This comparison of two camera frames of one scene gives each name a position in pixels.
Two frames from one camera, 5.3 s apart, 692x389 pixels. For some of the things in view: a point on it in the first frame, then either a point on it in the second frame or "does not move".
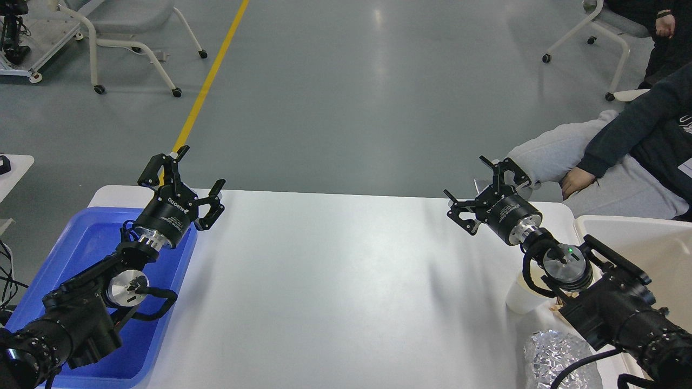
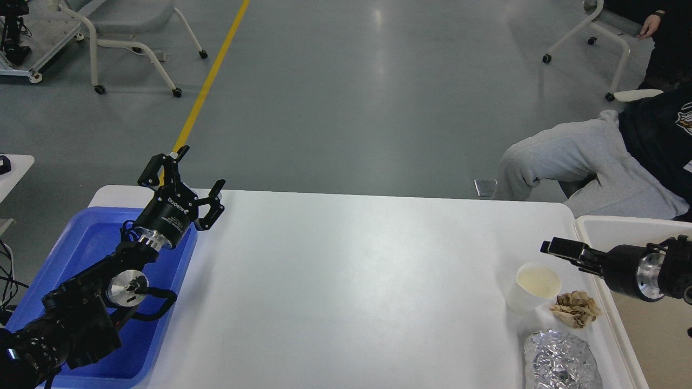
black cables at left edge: [11, 287] does not move
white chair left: [113, 22] does not move
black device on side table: [6, 166] does not move
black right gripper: [505, 214] to [626, 268]
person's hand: [665, 23] to [650, 25]
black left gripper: [167, 218] does not move
